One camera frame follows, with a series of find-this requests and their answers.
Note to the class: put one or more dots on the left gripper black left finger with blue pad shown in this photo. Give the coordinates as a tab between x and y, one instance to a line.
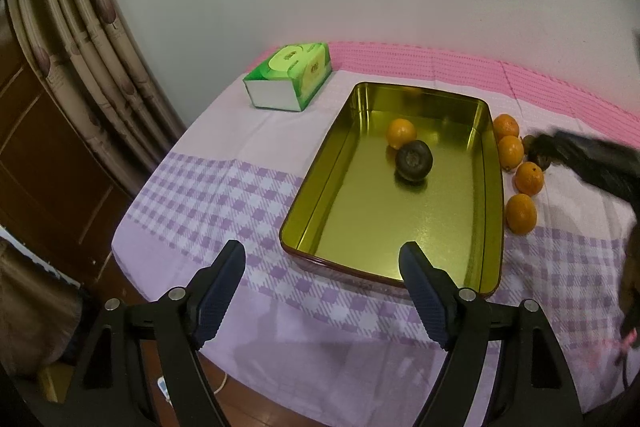
110	387

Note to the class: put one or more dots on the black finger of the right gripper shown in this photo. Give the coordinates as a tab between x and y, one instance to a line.
612	167

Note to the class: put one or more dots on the dark purple mangosteen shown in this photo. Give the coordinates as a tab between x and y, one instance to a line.
414	161
539	158

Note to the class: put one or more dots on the green tissue box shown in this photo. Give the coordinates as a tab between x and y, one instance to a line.
290	78

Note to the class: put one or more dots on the orange tangerine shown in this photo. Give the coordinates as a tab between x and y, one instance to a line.
505	125
521	214
510	152
399	132
529	178

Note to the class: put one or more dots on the gold metal tin tray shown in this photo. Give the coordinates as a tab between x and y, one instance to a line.
352	212

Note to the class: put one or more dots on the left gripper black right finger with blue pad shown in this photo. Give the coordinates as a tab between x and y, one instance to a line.
532	386

